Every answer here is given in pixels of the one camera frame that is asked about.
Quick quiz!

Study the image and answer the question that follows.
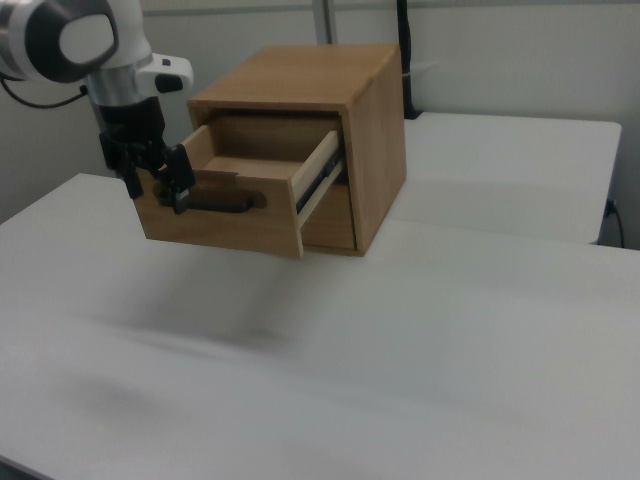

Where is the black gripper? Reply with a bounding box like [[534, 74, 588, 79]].
[[96, 96, 196, 216]]

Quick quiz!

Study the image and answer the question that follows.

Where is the wooden drawer with black handle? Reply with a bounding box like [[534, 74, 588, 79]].
[[134, 111, 347, 261]]

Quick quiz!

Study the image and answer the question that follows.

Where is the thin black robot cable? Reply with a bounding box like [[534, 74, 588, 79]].
[[0, 74, 92, 110]]

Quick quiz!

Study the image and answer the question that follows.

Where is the grey metal partition post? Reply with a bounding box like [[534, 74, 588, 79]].
[[311, 0, 337, 46]]

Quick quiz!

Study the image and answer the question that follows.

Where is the white tag on pole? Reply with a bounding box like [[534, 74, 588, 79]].
[[400, 60, 439, 80]]

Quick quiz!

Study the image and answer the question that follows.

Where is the black cable at table edge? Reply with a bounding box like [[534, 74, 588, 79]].
[[604, 198, 627, 248]]

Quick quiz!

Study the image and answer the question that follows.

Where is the wooden two-drawer cabinet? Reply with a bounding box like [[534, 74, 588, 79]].
[[187, 43, 409, 258]]

